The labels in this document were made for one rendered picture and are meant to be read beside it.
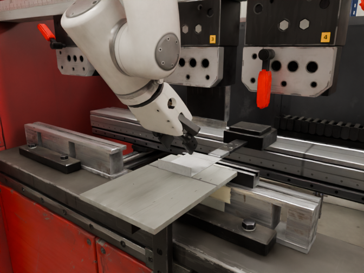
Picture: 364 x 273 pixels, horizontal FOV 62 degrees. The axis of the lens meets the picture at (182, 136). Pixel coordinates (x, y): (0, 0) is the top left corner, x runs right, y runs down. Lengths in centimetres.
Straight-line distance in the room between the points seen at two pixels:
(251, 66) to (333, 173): 40
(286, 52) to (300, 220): 31
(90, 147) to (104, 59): 55
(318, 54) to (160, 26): 26
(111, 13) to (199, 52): 25
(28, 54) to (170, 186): 92
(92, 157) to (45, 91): 49
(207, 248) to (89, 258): 41
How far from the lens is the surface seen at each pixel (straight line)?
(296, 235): 64
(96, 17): 41
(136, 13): 37
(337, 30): 53
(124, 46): 40
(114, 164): 92
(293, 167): 88
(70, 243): 100
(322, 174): 86
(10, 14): 122
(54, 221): 103
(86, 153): 99
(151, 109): 51
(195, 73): 62
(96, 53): 44
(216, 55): 60
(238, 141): 84
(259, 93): 52
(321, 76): 53
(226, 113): 65
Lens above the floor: 125
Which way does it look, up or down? 17 degrees down
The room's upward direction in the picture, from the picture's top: straight up
